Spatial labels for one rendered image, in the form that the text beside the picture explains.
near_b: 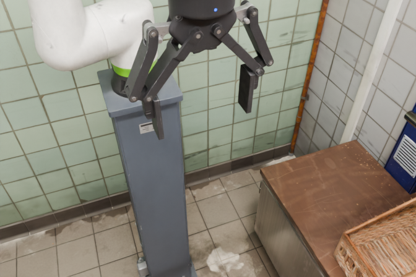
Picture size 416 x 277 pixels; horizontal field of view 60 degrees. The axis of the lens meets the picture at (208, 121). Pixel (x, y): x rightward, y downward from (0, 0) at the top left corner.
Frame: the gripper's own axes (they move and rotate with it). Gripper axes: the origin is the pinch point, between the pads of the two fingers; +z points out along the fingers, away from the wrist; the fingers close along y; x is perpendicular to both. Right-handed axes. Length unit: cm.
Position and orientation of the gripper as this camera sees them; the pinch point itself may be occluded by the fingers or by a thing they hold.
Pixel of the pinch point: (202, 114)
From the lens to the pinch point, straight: 52.3
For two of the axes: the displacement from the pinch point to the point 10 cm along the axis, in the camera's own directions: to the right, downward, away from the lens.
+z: 0.0, 7.3, 6.8
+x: 4.0, 6.3, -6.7
